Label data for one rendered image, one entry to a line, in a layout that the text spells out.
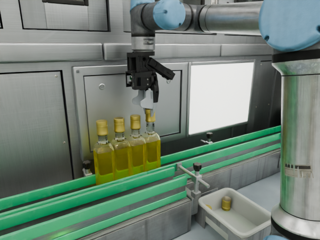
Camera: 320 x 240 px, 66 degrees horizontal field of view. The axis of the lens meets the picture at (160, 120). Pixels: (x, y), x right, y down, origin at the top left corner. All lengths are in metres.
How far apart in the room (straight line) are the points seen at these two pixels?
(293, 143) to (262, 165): 0.85
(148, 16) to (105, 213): 0.56
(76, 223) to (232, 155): 0.69
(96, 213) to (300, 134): 0.54
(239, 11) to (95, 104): 0.54
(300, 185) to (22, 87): 0.78
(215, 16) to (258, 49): 0.70
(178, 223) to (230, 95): 0.67
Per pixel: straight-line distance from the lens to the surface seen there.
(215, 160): 1.07
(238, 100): 1.32
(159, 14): 0.68
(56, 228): 0.73
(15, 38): 0.87
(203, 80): 1.13
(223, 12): 0.70
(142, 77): 0.77
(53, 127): 0.92
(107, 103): 0.91
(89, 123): 0.91
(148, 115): 0.84
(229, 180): 1.15
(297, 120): 0.44
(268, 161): 1.33
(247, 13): 0.65
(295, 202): 0.49
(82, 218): 0.74
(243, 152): 1.18
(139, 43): 0.78
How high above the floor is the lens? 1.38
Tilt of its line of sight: 17 degrees down
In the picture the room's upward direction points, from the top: straight up
